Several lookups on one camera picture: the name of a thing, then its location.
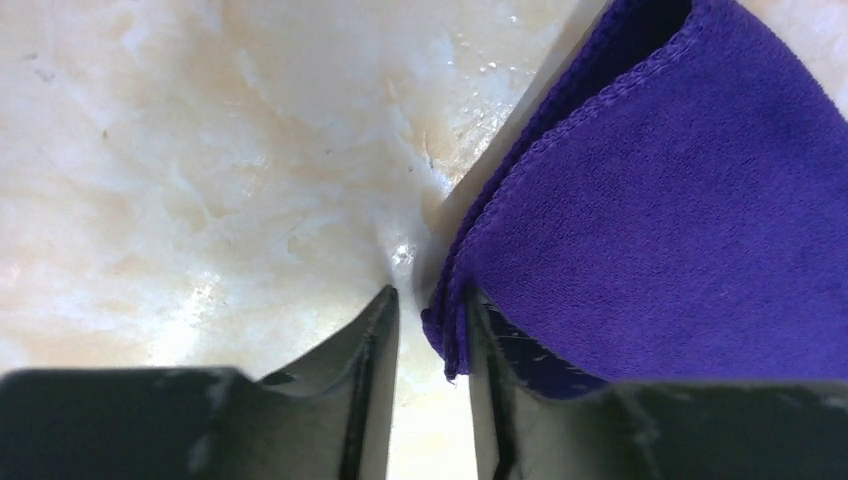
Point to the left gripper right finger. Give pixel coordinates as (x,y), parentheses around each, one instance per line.
(535,416)

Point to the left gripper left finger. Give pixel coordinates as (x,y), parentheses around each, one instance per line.
(326,415)

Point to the purple towel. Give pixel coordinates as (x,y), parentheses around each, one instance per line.
(675,208)

